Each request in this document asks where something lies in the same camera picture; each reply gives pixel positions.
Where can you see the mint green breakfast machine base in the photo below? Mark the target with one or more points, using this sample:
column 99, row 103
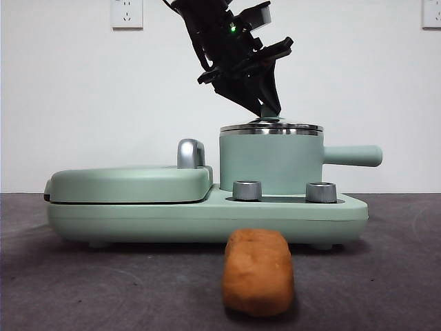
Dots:
column 172, row 220

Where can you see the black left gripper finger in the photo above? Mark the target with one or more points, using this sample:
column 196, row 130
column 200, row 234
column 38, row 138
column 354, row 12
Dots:
column 241, row 93
column 271, row 89

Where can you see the glass pot lid green knob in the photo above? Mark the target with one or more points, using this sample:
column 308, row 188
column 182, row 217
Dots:
column 296, row 127

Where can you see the silver control knob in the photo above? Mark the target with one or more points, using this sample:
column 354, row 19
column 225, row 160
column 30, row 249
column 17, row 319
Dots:
column 321, row 192
column 247, row 190

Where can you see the mint green steamer pot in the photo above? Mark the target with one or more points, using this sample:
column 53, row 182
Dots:
column 268, row 158

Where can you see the brown potato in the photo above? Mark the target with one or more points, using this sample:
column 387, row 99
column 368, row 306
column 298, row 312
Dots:
column 258, row 276

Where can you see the white wall socket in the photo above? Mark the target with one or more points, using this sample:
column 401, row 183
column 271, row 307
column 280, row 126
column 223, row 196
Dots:
column 432, row 13
column 126, row 15

